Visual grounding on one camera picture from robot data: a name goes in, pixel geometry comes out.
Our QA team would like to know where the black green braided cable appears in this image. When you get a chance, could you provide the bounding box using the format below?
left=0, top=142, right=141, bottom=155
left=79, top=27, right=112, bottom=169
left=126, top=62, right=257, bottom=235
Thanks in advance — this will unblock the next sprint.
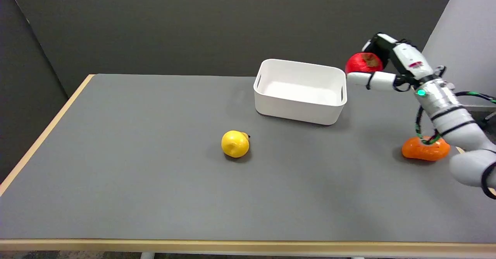
left=415, top=91, right=496, bottom=146

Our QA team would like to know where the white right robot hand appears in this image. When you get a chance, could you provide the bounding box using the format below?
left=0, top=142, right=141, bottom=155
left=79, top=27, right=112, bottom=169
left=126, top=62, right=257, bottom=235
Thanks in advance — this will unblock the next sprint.
left=346, top=33, right=445, bottom=93

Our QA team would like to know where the white plastic box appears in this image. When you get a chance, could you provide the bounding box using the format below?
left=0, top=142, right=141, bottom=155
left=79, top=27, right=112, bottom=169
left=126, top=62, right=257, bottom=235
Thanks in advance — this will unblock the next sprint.
left=253, top=59, right=348, bottom=126

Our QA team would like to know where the red apple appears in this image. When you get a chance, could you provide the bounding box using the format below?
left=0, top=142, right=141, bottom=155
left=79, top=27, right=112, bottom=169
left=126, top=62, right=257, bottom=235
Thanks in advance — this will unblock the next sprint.
left=345, top=52, right=384, bottom=75

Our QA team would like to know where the orange fruit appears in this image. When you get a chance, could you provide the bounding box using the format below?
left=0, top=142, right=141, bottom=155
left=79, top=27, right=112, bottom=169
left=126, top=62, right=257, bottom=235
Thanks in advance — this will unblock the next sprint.
left=401, top=136, right=451, bottom=162

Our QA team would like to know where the yellow pear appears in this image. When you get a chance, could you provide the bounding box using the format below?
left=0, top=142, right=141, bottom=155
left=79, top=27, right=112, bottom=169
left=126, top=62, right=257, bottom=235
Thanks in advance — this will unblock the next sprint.
left=221, top=130, right=251, bottom=159

